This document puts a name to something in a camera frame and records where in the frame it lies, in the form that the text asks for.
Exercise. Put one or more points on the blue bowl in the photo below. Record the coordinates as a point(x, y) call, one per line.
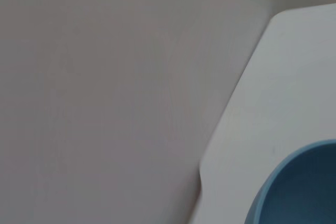
point(302, 187)

